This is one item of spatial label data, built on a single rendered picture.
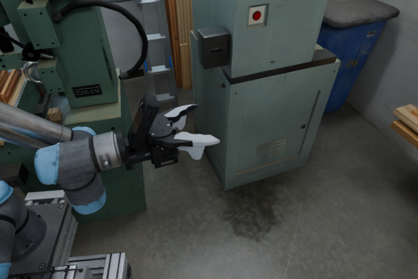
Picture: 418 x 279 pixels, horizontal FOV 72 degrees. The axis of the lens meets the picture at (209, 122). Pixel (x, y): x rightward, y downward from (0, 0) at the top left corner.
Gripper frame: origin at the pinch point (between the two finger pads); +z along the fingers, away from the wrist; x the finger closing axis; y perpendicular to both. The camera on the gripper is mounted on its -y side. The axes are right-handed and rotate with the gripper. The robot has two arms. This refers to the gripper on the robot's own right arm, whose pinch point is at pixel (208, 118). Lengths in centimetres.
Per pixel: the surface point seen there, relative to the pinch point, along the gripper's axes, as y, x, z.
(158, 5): 8, -153, 18
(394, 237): 123, -11, 116
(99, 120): 35, -68, -30
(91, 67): 13, -76, -28
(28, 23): -10, -66, -42
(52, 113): 30, -73, -48
